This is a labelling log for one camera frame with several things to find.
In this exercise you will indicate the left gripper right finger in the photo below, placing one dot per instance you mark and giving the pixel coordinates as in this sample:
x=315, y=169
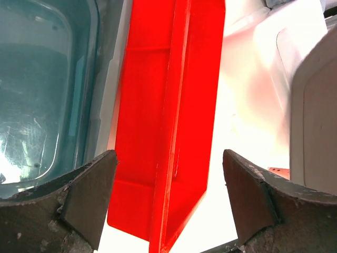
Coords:
x=273, y=214

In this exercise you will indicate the grey plastic storage bin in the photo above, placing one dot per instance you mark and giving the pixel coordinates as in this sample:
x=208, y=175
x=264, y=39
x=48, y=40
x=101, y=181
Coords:
x=112, y=37

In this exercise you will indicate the red plastic bin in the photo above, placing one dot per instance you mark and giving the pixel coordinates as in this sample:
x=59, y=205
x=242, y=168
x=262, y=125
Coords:
x=165, y=118

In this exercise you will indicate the teal transparent container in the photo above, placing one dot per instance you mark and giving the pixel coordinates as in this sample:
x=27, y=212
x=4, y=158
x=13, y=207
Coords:
x=48, y=53

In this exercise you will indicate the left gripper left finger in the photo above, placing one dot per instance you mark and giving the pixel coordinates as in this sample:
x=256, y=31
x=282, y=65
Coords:
x=66, y=214

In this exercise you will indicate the large white plastic tub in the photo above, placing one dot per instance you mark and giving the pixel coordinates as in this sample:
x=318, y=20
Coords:
x=278, y=76

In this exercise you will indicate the pink plastic basket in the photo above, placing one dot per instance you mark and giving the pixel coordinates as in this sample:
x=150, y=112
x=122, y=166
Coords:
x=284, y=173

